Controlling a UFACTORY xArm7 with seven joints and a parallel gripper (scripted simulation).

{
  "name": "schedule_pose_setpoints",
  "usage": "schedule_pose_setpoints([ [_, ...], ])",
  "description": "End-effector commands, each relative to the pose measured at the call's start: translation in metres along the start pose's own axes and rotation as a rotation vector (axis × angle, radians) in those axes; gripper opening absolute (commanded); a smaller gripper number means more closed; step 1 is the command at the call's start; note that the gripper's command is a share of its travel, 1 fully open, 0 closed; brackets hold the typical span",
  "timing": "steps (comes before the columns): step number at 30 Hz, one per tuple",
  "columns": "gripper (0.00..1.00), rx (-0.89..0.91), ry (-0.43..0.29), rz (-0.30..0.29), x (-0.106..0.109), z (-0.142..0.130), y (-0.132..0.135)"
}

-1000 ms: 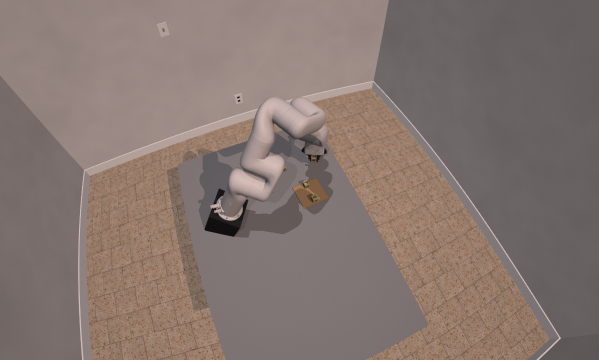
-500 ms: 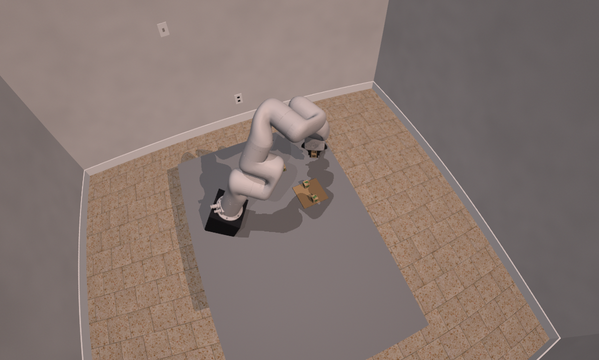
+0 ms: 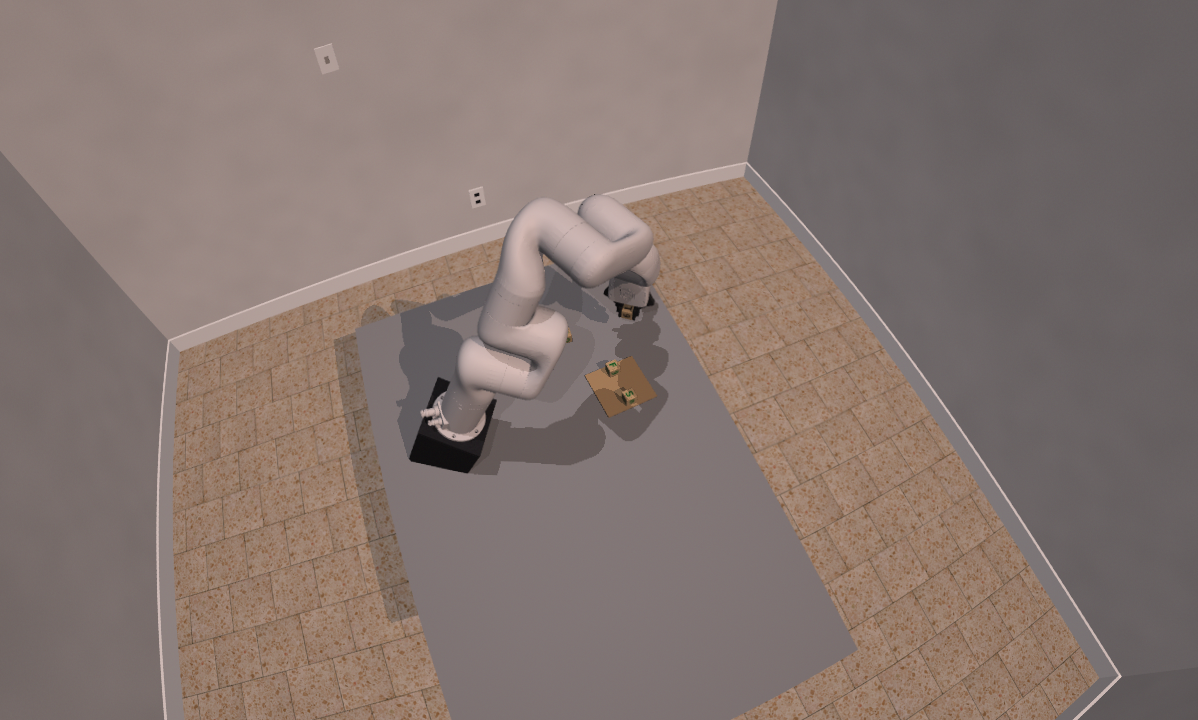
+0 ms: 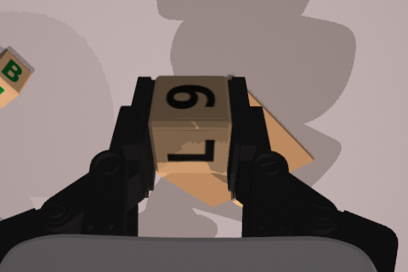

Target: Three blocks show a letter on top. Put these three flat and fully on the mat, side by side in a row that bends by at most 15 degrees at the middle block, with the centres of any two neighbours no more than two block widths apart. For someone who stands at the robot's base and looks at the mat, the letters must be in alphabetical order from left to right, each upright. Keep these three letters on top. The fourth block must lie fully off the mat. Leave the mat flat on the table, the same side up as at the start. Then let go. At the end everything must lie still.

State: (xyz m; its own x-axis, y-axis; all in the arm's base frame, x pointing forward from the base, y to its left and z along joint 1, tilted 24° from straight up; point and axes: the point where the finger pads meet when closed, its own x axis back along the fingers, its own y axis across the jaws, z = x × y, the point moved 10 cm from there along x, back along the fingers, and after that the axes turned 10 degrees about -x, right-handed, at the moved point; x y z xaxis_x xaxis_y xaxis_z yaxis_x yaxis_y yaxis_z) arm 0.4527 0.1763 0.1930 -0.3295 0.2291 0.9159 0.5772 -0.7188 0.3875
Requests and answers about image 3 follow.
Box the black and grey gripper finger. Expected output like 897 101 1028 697
633 295 655 320
604 288 623 317

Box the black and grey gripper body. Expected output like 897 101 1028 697
609 278 651 307

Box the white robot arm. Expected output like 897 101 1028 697
420 194 660 442

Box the tan square mat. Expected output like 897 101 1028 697
585 356 657 418

